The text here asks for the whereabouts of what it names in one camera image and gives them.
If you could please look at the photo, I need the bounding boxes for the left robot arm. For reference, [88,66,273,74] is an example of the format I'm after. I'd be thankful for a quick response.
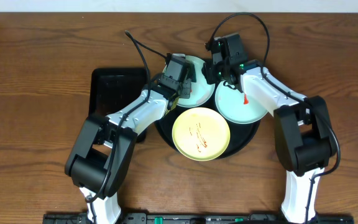
[65,54,194,223]

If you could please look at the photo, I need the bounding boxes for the black rectangular tray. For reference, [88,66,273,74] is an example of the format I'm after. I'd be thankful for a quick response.
[88,67,149,144]

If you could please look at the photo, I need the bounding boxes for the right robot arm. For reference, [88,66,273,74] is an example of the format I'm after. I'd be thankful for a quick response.
[203,34,340,223]

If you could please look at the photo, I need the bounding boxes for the light blue plate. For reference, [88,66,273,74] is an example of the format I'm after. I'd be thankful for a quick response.
[162,55,216,108]
[215,81,267,124]

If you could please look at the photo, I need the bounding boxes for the yellow plate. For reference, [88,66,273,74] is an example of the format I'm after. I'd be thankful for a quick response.
[172,107,231,161]

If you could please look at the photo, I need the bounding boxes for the black round tray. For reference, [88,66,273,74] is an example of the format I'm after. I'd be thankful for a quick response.
[155,83,260,159]

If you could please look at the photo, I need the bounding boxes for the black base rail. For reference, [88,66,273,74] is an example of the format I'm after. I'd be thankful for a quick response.
[42,212,354,224]

